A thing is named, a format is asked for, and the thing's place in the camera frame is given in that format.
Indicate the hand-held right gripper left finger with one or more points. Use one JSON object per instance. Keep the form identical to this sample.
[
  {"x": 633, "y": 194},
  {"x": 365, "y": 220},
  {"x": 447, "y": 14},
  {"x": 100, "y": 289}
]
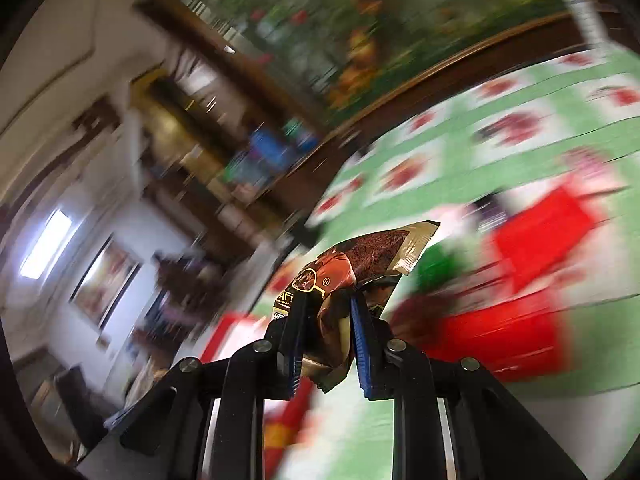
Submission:
[{"x": 295, "y": 345}]

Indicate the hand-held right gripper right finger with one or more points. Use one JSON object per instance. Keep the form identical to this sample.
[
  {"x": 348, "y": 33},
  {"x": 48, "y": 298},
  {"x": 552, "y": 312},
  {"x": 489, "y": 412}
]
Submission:
[{"x": 361, "y": 350}]

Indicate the brown gold-edged snack packet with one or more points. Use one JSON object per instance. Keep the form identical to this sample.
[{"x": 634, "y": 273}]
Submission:
[{"x": 340, "y": 270}]

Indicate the red box with white inside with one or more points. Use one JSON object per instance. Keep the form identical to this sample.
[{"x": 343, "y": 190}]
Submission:
[{"x": 285, "y": 435}]

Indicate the large red snack packet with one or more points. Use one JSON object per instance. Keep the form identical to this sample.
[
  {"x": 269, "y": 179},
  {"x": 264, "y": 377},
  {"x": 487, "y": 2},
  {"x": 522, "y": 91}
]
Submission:
[
  {"x": 490, "y": 332},
  {"x": 545, "y": 235}
]

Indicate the green snack packet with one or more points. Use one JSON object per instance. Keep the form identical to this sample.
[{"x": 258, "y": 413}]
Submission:
[{"x": 435, "y": 265}]

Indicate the purple packet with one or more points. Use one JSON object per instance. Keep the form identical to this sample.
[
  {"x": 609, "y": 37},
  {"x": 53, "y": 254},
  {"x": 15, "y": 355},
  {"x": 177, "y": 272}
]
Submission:
[{"x": 492, "y": 215}]

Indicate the rectangular ceiling light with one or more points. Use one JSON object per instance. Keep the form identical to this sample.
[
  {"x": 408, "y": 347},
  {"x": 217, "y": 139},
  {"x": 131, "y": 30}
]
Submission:
[{"x": 45, "y": 242}]

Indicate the green fruit-print tablecloth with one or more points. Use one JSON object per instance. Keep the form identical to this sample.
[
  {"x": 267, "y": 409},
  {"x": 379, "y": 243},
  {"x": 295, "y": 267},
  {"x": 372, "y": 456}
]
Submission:
[{"x": 575, "y": 125}]

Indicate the artificial flower glass display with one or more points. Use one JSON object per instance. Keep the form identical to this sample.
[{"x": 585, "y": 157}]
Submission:
[{"x": 350, "y": 25}]

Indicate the framed wall picture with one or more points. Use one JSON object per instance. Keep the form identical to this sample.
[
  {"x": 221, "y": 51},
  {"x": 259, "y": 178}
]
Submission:
[{"x": 102, "y": 280}]

